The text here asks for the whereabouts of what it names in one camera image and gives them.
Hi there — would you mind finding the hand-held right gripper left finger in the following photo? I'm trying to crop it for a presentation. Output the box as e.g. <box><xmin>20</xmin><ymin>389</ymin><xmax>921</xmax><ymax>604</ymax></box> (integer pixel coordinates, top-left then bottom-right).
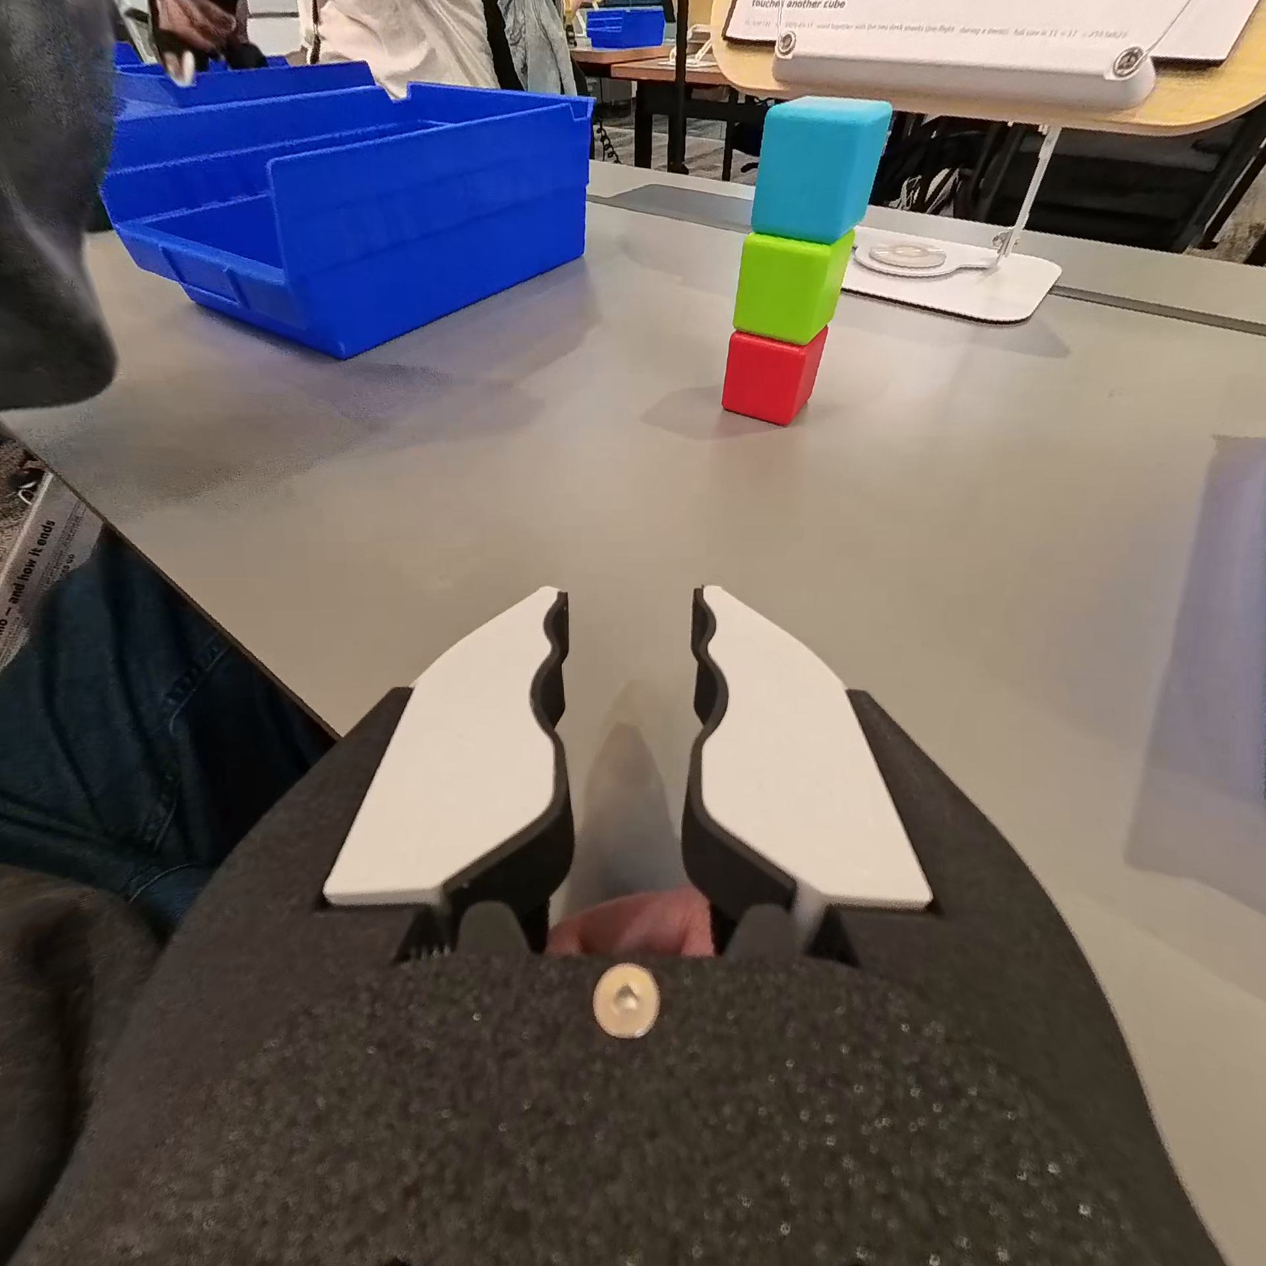
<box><xmin>320</xmin><ymin>587</ymin><xmax>576</xmax><ymax>911</ymax></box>

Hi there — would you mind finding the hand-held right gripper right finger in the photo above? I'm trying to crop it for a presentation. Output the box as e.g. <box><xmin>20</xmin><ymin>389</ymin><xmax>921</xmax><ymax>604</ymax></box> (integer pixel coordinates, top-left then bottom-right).
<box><xmin>680</xmin><ymin>587</ymin><xmax>936</xmax><ymax>956</ymax></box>

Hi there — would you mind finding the red cube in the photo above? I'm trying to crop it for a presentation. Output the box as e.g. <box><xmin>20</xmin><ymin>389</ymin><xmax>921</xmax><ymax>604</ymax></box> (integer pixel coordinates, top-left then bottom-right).
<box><xmin>720</xmin><ymin>328</ymin><xmax>831</xmax><ymax>428</ymax></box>

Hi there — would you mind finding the green cube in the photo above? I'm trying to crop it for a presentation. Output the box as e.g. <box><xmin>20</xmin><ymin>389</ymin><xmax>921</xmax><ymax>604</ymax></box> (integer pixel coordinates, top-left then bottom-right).
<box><xmin>730</xmin><ymin>232</ymin><xmax>857</xmax><ymax>347</ymax></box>

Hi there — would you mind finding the blue plastic bin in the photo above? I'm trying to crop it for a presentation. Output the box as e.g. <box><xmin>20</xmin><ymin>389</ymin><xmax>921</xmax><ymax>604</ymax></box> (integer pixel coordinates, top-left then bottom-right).
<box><xmin>110</xmin><ymin>41</ymin><xmax>379</xmax><ymax>111</ymax></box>
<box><xmin>103</xmin><ymin>84</ymin><xmax>596</xmax><ymax>362</ymax></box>

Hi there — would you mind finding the light blue cube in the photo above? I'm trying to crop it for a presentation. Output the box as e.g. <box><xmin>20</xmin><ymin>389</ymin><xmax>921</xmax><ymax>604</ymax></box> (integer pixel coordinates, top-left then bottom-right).
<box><xmin>750</xmin><ymin>96</ymin><xmax>894</xmax><ymax>244</ymax></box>

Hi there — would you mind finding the person's left forearm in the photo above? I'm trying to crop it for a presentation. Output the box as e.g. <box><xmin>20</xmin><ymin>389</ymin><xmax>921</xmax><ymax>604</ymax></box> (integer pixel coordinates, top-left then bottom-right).
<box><xmin>0</xmin><ymin>0</ymin><xmax>123</xmax><ymax>416</ymax></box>

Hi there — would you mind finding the grey desk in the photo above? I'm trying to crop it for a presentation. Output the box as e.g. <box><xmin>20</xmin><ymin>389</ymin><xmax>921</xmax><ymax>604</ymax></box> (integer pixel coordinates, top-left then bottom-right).
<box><xmin>0</xmin><ymin>163</ymin><xmax>1266</xmax><ymax>1266</ymax></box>

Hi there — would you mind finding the person's blue jeans leg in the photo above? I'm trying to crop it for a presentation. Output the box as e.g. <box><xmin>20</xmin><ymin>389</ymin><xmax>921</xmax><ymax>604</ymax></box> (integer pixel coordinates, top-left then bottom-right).
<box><xmin>0</xmin><ymin>529</ymin><xmax>336</xmax><ymax>934</ymax></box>

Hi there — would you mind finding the newspaper sheet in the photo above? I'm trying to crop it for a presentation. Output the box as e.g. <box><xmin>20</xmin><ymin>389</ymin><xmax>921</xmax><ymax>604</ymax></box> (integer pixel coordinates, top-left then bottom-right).
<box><xmin>0</xmin><ymin>463</ymin><xmax>106</xmax><ymax>677</ymax></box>

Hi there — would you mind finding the wooden side table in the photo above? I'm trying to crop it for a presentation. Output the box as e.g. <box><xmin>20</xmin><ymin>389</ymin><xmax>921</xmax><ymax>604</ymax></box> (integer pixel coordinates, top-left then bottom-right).
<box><xmin>569</xmin><ymin>42</ymin><xmax>736</xmax><ymax>179</ymax></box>

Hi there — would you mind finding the grey jacket on chair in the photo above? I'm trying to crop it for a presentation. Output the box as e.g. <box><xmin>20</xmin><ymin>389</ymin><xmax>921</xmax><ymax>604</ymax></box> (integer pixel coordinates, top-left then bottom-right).
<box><xmin>494</xmin><ymin>0</ymin><xmax>582</xmax><ymax>101</ymax></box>

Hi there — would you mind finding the printed instruction sheet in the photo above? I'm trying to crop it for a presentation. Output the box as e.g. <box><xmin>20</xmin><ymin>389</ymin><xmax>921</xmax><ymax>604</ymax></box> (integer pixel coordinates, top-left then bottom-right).
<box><xmin>723</xmin><ymin>0</ymin><xmax>1266</xmax><ymax>65</ymax></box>

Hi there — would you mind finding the small blue bin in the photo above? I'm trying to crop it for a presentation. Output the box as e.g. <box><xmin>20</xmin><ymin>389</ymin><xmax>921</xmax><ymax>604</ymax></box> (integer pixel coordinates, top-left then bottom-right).
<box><xmin>582</xmin><ymin>8</ymin><xmax>669</xmax><ymax>51</ymax></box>

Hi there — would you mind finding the wooden board document stand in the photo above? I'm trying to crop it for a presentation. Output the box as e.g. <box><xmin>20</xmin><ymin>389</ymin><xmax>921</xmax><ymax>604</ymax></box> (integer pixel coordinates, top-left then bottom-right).
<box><xmin>712</xmin><ymin>0</ymin><xmax>1266</xmax><ymax>324</ymax></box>

